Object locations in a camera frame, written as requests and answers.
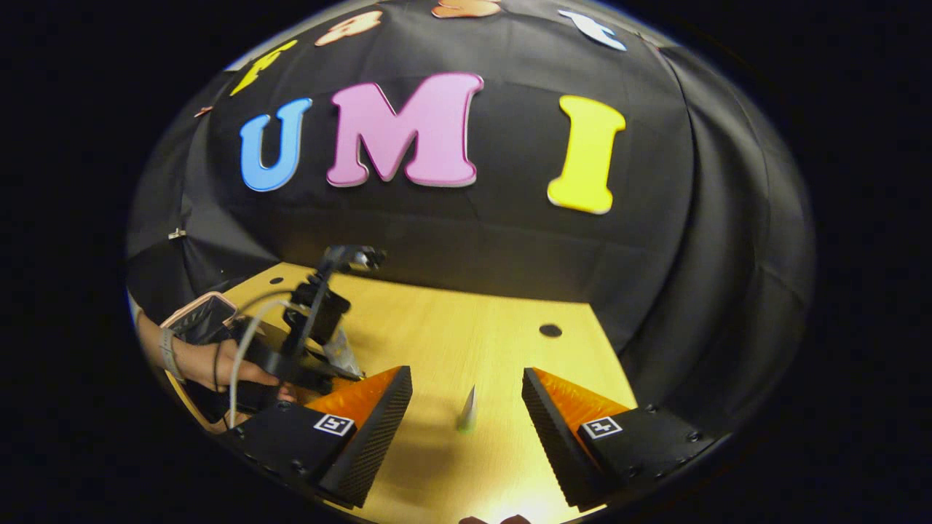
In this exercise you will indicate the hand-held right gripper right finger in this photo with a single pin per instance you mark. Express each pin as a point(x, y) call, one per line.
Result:
point(557, 440)

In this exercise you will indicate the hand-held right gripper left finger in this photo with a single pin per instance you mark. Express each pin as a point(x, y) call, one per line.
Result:
point(371, 444)

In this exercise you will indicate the silvery crinkled packet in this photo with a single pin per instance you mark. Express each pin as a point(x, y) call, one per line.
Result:
point(344, 353)

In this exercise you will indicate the small pointed white tube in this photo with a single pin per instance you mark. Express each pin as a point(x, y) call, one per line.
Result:
point(467, 413)

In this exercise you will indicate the grey wristwatch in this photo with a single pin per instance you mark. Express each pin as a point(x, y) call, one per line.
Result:
point(169, 354)

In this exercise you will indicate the black backdrop cloth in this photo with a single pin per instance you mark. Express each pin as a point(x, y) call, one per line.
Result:
point(510, 247)

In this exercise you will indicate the small pink clip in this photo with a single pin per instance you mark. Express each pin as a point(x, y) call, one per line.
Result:
point(202, 111)

